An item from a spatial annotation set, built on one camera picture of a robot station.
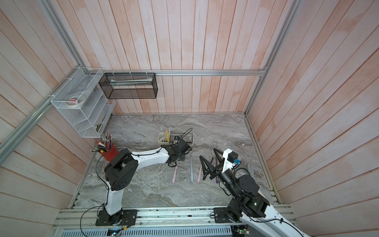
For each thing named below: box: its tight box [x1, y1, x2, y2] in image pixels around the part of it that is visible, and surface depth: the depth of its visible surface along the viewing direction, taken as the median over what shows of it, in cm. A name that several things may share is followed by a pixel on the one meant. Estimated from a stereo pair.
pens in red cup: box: [89, 133, 113, 154], surface depth 88 cm
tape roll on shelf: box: [65, 94, 85, 108], surface depth 75 cm
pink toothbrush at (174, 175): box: [172, 164, 179, 184], surface depth 89 cm
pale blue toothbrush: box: [190, 156, 194, 182], surface depth 90 cm
